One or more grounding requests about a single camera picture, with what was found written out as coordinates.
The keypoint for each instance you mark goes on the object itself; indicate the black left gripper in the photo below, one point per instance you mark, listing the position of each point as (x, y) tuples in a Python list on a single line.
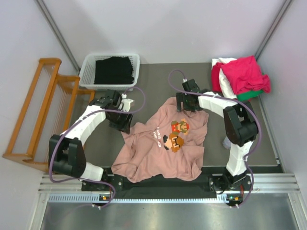
[(120, 120)]

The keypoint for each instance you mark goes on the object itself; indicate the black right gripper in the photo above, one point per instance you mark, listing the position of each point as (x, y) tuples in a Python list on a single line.
[(181, 97)]

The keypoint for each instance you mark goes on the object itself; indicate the pink printed t-shirt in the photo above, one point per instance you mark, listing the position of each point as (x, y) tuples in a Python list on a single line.
[(170, 144)]

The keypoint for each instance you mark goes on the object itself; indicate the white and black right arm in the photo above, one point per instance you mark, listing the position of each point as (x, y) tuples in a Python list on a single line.
[(239, 121)]

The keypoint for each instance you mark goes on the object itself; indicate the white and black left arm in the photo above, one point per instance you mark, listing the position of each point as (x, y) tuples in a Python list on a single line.
[(66, 151)]

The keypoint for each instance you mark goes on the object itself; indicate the black folded t-shirt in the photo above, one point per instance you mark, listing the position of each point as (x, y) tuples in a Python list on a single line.
[(113, 70)]

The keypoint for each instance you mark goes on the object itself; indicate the green t-shirt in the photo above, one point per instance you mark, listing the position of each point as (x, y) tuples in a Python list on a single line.
[(246, 96)]

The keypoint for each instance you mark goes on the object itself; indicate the white plastic basket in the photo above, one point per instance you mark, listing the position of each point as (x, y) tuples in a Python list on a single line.
[(87, 72)]

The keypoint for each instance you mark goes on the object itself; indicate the magenta t-shirt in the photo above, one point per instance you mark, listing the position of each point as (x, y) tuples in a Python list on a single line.
[(244, 74)]

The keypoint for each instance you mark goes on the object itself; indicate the wooden rack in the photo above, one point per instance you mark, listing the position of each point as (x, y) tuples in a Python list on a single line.
[(47, 110)]

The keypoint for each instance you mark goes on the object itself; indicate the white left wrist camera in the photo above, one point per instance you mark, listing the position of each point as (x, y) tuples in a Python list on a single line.
[(126, 103)]

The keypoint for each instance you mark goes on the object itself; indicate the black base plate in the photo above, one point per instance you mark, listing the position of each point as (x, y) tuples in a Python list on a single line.
[(204, 186)]

